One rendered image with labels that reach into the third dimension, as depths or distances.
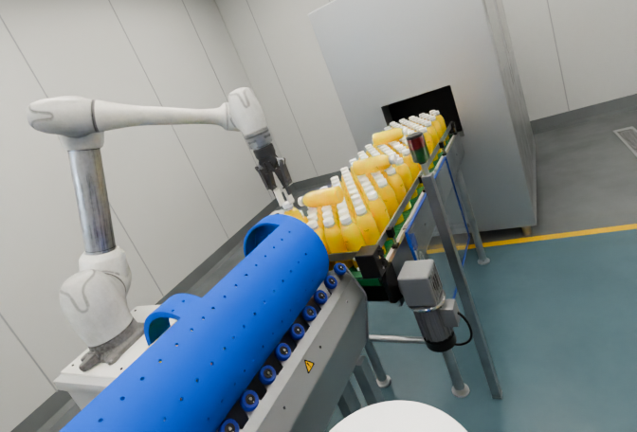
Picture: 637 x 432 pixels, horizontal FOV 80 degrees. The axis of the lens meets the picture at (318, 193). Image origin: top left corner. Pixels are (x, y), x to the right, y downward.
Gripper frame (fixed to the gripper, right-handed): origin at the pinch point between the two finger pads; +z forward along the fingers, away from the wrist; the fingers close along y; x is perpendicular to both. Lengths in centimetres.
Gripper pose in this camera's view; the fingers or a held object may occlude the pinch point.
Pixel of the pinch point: (283, 196)
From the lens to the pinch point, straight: 143.1
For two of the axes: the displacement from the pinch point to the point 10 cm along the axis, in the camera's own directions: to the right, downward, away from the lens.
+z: 3.6, 8.9, 2.7
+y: 8.2, -1.7, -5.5
